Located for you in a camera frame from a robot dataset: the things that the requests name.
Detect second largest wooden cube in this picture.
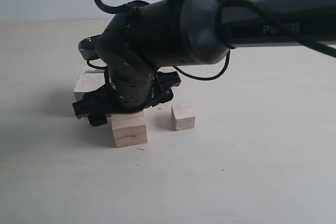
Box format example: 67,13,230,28
111,111,148,147

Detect smallest wooden cube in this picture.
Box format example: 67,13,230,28
171,102,195,131

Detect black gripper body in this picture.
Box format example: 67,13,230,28
72,61,181,119

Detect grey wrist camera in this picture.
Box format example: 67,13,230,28
78,34,101,61

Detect black cable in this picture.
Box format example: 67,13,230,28
86,0,336,81

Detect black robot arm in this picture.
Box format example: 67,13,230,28
72,0,335,126

